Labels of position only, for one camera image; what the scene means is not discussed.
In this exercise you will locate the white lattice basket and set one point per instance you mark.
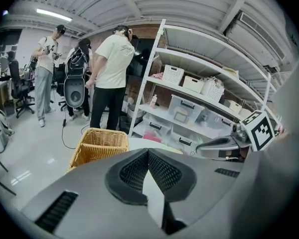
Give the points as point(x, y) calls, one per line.
point(173, 74)
point(213, 91)

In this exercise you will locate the round white table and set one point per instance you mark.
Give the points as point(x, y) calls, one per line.
point(144, 143)

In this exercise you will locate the black waste bin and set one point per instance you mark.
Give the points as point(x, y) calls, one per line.
point(125, 124)

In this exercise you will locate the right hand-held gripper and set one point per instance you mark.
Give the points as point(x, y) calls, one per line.
point(261, 133)

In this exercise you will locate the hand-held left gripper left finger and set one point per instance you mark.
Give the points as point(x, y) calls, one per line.
point(89, 195)

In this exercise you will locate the black office chair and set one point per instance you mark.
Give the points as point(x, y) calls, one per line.
point(18, 83)

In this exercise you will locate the pink bottle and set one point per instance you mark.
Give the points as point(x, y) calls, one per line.
point(153, 101)

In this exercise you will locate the ceiling tube light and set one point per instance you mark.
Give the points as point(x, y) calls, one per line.
point(53, 15)

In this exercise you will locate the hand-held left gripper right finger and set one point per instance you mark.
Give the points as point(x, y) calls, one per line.
point(209, 183)

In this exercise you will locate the person's grey hoodie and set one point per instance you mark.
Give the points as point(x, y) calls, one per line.
point(276, 183)

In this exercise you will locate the white air conditioner unit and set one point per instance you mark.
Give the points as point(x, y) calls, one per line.
point(259, 36)

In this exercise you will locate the cream storage basket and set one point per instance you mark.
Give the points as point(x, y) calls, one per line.
point(193, 84)

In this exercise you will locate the white shelving unit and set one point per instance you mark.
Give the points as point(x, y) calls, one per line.
point(149, 66)

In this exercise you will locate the wicker basket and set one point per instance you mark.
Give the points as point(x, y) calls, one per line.
point(99, 146)

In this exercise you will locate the clear storage bin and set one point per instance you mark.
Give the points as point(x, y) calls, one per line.
point(185, 109)
point(157, 126)

